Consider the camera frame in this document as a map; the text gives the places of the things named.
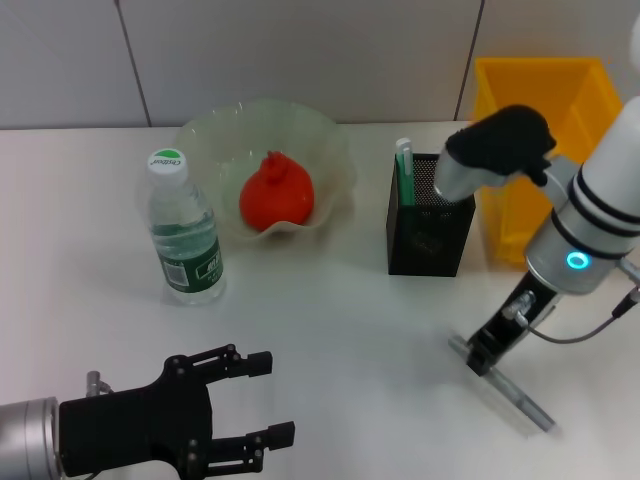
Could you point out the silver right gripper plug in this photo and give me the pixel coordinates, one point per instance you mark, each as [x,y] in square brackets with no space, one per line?
[517,307]

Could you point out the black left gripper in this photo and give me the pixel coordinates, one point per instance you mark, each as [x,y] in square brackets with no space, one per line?
[130,425]

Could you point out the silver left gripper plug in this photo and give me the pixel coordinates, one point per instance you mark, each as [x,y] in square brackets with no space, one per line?
[94,384]

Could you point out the pale green wavy fruit bowl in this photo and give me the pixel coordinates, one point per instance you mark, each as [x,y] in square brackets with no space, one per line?
[225,130]

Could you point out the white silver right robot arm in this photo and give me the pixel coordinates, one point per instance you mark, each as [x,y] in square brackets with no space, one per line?
[595,220]

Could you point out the clear green-label water bottle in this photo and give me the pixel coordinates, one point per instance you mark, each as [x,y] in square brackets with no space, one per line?
[187,240]

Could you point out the mint green utility knife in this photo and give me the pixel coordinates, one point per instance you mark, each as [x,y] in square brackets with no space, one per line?
[405,175]

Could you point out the yellow plastic bin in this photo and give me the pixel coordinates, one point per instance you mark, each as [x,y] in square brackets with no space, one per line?
[540,85]

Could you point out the black mesh pen holder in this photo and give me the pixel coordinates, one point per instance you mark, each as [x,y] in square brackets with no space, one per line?
[425,260]

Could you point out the grey marker pen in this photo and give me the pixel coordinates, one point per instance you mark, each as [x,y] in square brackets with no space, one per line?
[520,400]

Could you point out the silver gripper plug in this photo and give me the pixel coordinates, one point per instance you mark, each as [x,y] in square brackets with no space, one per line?
[517,307]
[94,384]

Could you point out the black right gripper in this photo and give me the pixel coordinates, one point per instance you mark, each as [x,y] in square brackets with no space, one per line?
[515,320]

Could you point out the orange toy fruit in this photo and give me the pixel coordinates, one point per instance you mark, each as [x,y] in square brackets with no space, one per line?
[277,200]

